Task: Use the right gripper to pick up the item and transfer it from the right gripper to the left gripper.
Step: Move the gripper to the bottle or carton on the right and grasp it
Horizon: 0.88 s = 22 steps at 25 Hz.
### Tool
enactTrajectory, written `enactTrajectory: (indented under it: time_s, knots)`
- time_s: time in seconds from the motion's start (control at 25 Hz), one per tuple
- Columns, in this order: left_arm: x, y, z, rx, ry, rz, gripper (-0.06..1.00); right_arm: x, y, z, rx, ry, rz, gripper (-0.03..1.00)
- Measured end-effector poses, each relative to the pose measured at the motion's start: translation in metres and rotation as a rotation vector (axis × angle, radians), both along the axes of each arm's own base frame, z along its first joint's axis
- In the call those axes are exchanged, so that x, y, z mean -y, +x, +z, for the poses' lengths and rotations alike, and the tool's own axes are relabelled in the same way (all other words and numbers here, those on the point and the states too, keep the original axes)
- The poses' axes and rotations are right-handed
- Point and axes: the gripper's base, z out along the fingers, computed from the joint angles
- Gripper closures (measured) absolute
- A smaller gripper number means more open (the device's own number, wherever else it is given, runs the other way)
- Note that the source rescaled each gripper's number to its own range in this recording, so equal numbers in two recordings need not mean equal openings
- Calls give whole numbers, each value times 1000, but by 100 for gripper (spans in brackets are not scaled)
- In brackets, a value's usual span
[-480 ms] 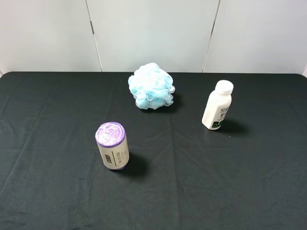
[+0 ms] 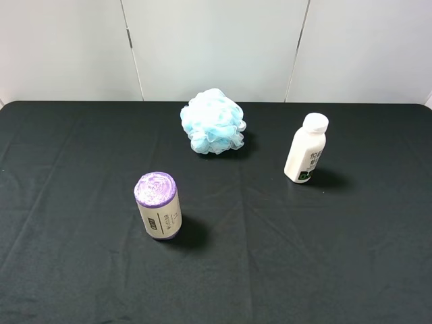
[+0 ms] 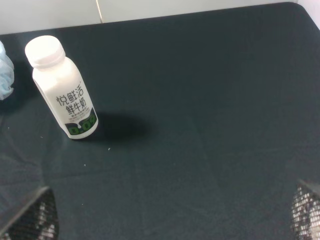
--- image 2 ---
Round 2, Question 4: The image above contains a blue mesh bath sponge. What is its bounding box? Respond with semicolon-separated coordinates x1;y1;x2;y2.
180;88;246;155

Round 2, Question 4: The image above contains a black tablecloth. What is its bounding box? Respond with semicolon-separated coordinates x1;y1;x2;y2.
1;101;431;323

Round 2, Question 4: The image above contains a purple garbage bag roll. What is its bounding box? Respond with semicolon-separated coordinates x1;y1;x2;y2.
134;171;182;240

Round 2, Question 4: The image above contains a white milk bottle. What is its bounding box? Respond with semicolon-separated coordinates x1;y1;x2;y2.
283;113;329;184

